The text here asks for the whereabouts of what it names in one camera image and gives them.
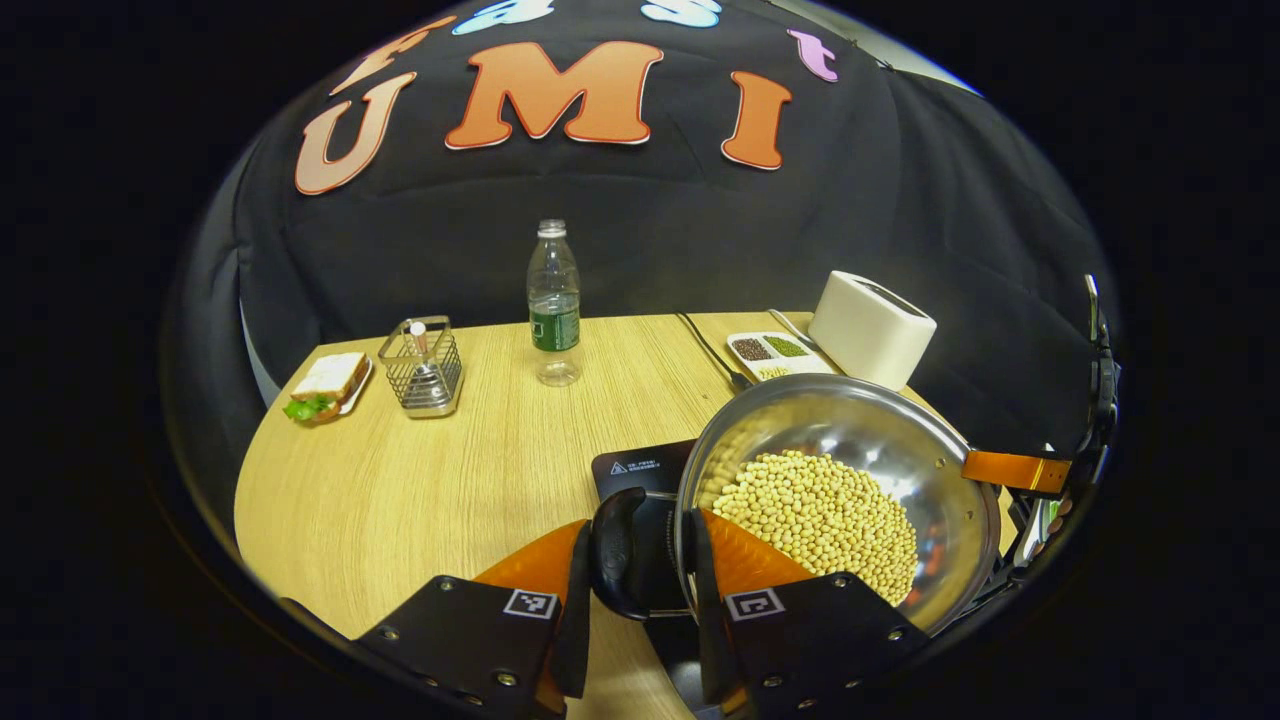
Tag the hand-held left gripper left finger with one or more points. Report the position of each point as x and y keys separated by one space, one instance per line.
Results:
x=575 y=620

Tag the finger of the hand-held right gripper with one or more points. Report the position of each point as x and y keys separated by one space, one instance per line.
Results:
x=1015 y=472

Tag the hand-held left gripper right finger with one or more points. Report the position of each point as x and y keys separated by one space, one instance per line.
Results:
x=705 y=620

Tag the pile of soybeans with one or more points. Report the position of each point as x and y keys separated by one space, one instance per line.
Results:
x=820 y=520

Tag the black induction cooktop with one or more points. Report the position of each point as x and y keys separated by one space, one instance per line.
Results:
x=645 y=465

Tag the stainless steel pot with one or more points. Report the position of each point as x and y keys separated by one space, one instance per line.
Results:
x=850 y=420

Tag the white toaster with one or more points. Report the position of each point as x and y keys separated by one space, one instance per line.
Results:
x=870 y=330

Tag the divided white grain dish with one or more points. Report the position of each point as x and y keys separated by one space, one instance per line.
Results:
x=775 y=350

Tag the clear plastic water bottle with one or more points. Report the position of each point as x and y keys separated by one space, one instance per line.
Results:
x=554 y=320

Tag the striped stick in holder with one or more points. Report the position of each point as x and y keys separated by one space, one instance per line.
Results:
x=418 y=338

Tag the sandwich with lettuce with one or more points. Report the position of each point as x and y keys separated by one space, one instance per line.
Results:
x=325 y=380

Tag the black backdrop cloth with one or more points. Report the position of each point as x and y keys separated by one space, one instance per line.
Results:
x=650 y=220

